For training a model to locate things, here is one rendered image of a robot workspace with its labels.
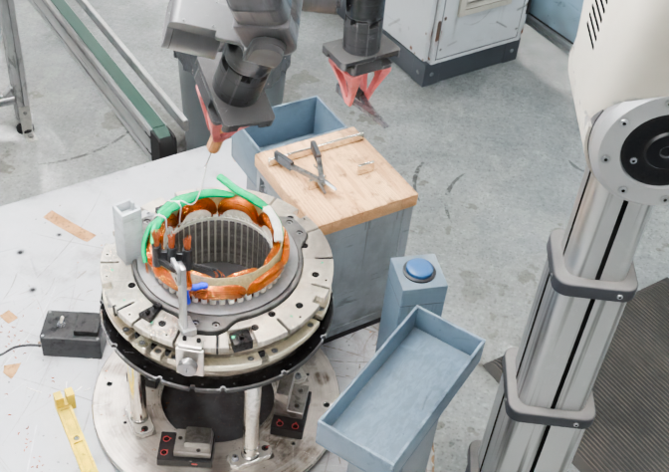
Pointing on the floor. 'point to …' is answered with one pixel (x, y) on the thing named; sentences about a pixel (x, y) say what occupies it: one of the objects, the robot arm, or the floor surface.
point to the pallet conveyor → (85, 46)
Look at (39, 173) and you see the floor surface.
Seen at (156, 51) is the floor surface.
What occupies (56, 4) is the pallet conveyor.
